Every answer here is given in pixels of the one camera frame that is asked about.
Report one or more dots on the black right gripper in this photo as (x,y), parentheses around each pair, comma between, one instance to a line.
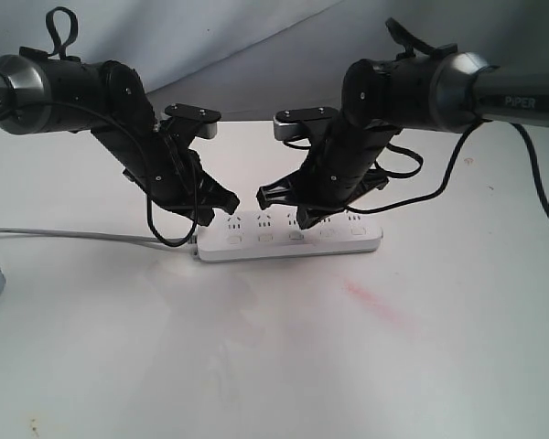
(336,171)

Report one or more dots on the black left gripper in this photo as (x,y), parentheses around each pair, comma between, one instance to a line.
(156,156)

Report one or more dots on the white five-outlet power strip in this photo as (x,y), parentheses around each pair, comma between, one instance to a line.
(274,233)

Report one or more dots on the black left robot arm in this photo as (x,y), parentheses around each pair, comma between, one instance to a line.
(41,95)

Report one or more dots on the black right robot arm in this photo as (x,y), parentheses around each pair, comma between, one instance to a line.
(454,93)

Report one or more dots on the grey backdrop cloth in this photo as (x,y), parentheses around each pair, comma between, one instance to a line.
(250,59)

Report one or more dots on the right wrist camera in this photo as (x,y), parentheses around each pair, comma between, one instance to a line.
(299,124)

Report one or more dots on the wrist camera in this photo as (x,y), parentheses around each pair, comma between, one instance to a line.
(299,124)
(203,119)

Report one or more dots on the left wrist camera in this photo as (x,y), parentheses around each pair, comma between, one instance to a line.
(203,119)

